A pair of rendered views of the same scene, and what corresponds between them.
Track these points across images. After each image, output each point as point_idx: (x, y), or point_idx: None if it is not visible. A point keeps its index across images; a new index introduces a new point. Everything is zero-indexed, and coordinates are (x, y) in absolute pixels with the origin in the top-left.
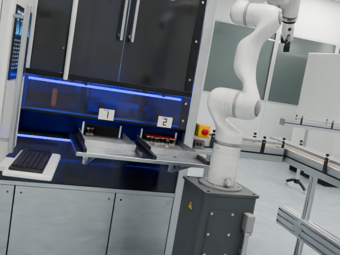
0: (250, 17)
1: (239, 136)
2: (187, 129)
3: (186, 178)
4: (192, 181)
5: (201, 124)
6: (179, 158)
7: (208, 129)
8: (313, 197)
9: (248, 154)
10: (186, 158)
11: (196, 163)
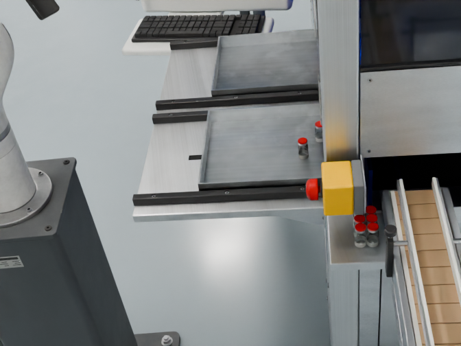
0: None
1: None
2: (323, 151)
3: (55, 158)
4: (36, 163)
5: (347, 169)
6: (188, 163)
7: (322, 192)
8: None
9: None
10: (189, 176)
11: (148, 184)
